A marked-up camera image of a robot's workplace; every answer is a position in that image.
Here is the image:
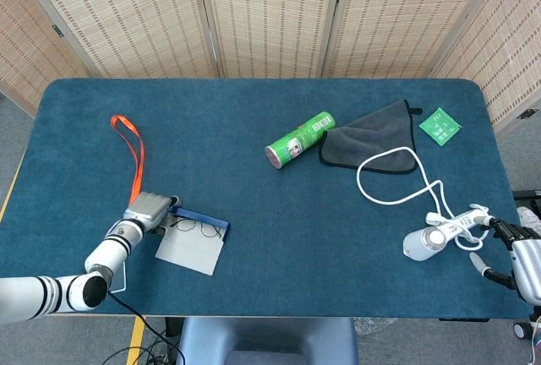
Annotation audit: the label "white hair dryer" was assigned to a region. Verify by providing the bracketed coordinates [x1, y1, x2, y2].
[402, 206, 491, 263]

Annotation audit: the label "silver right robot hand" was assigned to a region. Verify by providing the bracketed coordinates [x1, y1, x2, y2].
[470, 215, 541, 303]

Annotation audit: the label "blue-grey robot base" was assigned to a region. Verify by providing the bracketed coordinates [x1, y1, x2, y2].
[176, 317, 359, 365]

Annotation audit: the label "black floor cables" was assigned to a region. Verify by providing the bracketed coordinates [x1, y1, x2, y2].
[107, 291, 187, 365]

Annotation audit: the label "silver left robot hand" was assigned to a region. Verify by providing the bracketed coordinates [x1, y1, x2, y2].
[123, 191, 183, 237]

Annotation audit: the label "thin dark-framed eyeglasses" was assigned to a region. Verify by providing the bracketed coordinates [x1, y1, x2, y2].
[171, 217, 223, 239]

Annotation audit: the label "blue glasses case grey lining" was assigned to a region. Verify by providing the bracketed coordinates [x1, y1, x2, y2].
[154, 206, 232, 276]

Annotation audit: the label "blue table cover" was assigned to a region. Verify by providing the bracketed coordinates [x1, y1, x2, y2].
[0, 77, 530, 319]

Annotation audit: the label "black table leg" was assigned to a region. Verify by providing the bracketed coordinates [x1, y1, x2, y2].
[164, 317, 183, 338]

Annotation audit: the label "orange lanyard strap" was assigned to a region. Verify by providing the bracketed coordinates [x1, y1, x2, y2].
[110, 114, 145, 205]

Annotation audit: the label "white caster wheel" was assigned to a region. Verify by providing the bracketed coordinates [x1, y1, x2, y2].
[512, 320, 534, 340]

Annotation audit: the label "white power cable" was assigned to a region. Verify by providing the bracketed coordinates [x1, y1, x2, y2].
[356, 146, 491, 252]

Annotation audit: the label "black stand base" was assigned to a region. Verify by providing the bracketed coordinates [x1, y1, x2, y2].
[512, 189, 541, 214]

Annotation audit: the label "grey cloth with black trim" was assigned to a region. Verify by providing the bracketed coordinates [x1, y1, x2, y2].
[318, 99, 424, 175]

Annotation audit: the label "woven bamboo folding screen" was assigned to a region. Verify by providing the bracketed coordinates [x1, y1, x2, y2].
[0, 0, 541, 133]

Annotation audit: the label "green cylindrical snack can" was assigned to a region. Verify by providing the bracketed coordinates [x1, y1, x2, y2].
[265, 111, 336, 170]

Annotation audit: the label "clear badge holder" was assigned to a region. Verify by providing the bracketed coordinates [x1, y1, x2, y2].
[108, 261, 128, 294]

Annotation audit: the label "green foil packet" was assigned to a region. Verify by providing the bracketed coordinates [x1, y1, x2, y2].
[418, 106, 462, 146]

